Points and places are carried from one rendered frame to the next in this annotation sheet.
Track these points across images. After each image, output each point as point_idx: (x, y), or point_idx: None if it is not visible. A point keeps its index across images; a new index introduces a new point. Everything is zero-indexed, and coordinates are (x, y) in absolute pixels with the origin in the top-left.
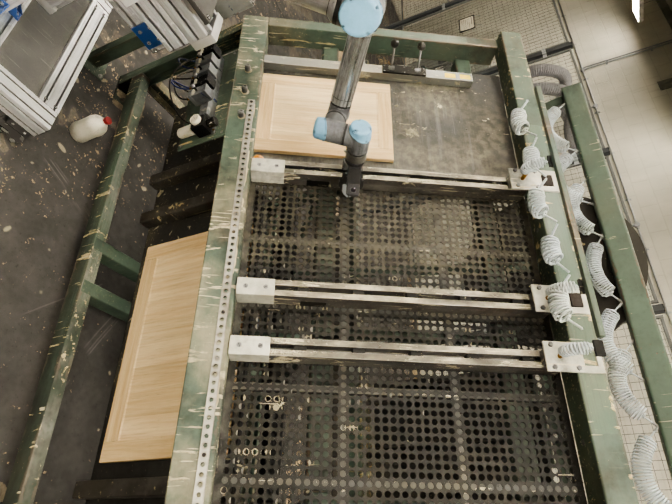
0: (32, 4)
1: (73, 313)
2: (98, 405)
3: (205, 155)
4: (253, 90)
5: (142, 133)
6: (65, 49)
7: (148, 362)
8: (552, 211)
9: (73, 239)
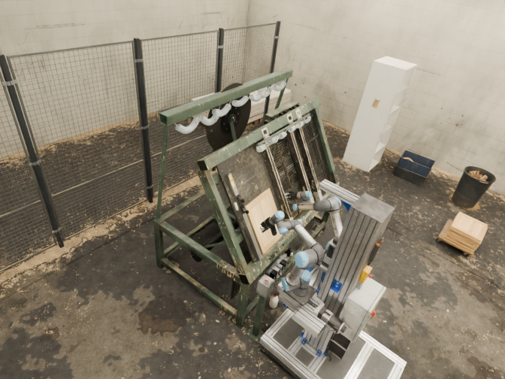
0: (301, 330)
1: (303, 249)
2: None
3: None
4: (273, 249)
5: (236, 304)
6: (291, 315)
7: None
8: (272, 128)
9: (284, 274)
